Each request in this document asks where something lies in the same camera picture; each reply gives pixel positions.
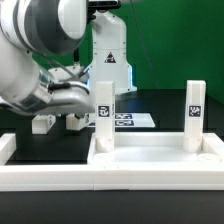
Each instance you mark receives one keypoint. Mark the white desk top panel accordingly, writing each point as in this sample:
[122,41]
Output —
[162,147]

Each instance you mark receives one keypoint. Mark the white U-shaped fence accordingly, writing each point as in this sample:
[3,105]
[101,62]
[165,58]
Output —
[107,176]

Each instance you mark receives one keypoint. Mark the fiducial marker sheet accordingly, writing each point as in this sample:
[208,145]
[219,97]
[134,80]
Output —
[134,120]

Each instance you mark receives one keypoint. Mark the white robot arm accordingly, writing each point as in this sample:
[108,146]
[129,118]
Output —
[45,27]

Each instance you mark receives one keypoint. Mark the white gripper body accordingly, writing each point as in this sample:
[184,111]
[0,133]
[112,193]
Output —
[70,91]

